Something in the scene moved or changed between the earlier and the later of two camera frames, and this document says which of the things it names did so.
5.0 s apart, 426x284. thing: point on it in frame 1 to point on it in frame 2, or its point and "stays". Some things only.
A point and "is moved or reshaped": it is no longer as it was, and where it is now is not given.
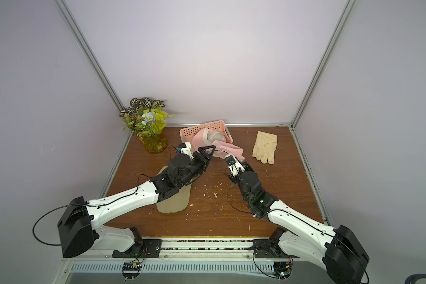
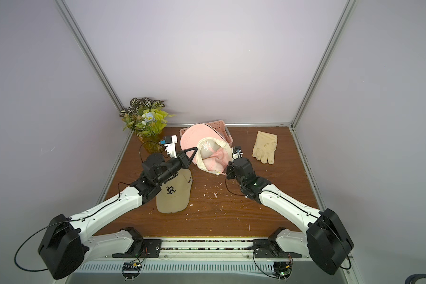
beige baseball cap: (177, 202) stays
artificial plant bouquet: (145, 116) stays
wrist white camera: (186, 148) to (169, 143)
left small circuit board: (131, 270) stays
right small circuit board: (282, 270) stays
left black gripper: (202, 161) to (181, 161)
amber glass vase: (154, 144) stays
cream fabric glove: (265, 147) stays
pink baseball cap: (207, 137) is moved or reshaped
